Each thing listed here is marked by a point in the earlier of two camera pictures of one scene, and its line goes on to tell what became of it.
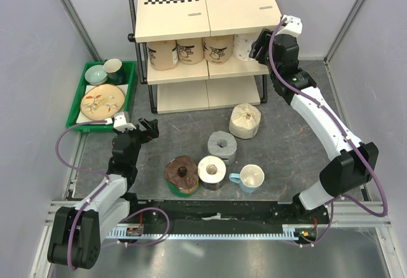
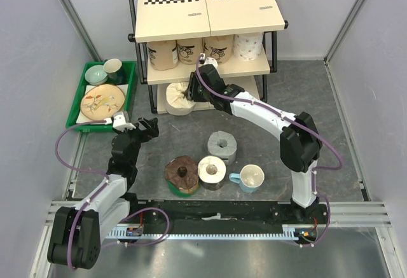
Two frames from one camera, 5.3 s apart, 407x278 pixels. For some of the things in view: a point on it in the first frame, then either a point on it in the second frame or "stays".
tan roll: x=218 y=49 stays
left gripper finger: x=145 y=123 stays
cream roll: x=245 y=121 → x=176 y=102
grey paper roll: x=222 y=145 stays
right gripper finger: x=259 y=51 → x=189 y=96
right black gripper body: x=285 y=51 → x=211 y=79
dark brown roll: x=182 y=176 stays
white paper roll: x=241 y=44 stays
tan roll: x=163 y=55 stays
